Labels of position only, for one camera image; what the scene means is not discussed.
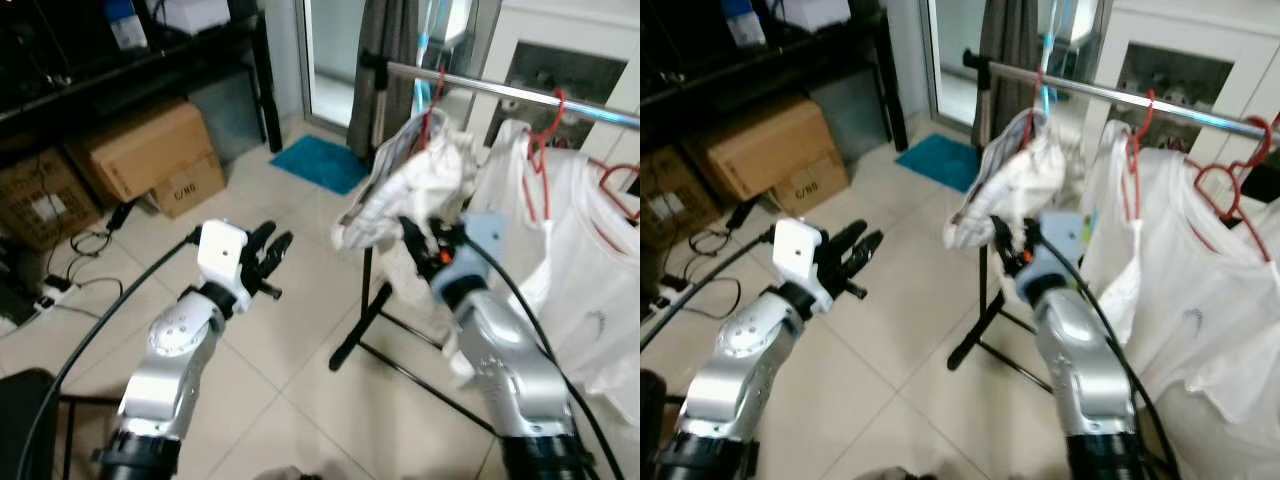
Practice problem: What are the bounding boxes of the cream stitched jeans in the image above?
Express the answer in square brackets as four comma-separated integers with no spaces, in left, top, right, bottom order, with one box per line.
[332,108,483,256]
[945,108,1077,251]

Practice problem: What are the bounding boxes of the dark red plastic hanger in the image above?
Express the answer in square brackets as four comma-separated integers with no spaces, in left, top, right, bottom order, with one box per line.
[419,67,449,151]
[1024,68,1048,143]

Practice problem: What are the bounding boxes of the light blue plastic hanger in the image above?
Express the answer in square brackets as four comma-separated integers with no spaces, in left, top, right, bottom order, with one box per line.
[1038,0,1058,113]
[413,0,442,116]

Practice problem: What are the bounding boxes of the blue floor mat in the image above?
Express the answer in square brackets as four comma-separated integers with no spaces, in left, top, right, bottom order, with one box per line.
[270,135,369,196]
[895,134,977,193]

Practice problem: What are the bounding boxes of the white t-shirt green print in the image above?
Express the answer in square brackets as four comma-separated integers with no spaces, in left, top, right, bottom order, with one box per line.
[1078,118,1146,346]
[468,118,553,341]

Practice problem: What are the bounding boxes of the large brown cardboard box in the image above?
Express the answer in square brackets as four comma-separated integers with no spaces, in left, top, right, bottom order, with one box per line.
[690,97,852,216]
[65,100,228,218]

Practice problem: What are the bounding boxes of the white t-shirt small grey mark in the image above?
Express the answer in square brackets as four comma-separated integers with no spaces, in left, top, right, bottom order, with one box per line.
[1125,148,1280,480]
[528,150,641,426]

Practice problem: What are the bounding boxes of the cardboard box white label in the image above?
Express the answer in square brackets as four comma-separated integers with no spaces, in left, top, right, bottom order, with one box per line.
[0,148,101,251]
[640,148,707,237]

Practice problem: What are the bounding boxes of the black shelf unit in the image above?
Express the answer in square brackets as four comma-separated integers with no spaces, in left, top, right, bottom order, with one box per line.
[640,0,909,153]
[0,0,284,156]

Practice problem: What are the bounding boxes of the white framed glass door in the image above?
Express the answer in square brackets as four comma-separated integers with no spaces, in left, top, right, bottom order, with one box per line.
[297,0,481,131]
[918,0,1101,131]

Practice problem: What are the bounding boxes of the grey curtain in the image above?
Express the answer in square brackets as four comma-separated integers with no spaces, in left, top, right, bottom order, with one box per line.
[347,0,426,161]
[972,0,1043,151]

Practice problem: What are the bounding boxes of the blue and white box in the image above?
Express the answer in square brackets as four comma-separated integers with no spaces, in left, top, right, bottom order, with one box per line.
[103,0,149,51]
[722,0,769,48]

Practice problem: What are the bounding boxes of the black chair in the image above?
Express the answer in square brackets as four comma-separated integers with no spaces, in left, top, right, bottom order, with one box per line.
[0,368,61,480]
[640,370,669,480]

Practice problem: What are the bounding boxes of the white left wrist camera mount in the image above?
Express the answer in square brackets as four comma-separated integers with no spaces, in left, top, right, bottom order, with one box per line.
[197,221,249,302]
[772,217,825,302]

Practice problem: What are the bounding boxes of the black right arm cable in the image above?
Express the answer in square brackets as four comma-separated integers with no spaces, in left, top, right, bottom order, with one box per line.
[462,235,601,480]
[1058,245,1179,480]

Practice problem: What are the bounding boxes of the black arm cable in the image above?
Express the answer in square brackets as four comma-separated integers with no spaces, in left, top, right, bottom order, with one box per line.
[640,232,777,349]
[462,235,601,480]
[1058,245,1179,480]
[15,232,201,480]

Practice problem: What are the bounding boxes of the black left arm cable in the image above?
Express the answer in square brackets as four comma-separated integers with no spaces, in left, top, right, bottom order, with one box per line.
[15,232,201,480]
[640,232,777,349]

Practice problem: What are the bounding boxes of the black clothes rack silver rail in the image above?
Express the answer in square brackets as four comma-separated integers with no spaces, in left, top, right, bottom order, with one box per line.
[946,48,1280,401]
[328,52,641,441]

